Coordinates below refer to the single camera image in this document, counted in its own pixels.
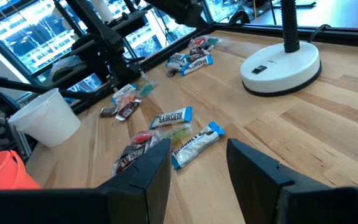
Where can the red hard candy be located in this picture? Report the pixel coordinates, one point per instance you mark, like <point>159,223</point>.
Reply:
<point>197,40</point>
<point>142,137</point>

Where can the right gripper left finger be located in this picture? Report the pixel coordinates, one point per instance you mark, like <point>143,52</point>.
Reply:
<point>148,186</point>

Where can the brown Hershey's chocolate bar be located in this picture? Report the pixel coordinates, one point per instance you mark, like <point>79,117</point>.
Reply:
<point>171,73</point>
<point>205,47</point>
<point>132,157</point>
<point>197,56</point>
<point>108,111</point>
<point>128,110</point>

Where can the orange plastic bucket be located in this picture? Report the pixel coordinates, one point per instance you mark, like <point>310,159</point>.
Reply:
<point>5,174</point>

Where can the teal hard candy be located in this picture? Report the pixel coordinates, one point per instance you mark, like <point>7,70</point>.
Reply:
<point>147,88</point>
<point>213,40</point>

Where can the white plastic bucket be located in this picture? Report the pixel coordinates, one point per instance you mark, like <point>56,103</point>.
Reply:
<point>48,121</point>

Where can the orange hard candy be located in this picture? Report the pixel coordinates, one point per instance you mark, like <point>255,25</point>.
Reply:
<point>130,99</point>

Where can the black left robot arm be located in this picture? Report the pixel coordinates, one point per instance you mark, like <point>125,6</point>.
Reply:
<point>104,34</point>

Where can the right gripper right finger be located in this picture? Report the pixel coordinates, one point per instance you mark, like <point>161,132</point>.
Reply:
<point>259,186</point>

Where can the white Hershey's cookies bar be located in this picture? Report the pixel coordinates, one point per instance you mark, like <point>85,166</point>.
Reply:
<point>194,144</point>
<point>196,65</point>
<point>123,91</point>
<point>176,60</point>
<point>171,117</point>

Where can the white desk lamp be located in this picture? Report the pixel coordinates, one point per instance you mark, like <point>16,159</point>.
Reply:
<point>278,68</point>

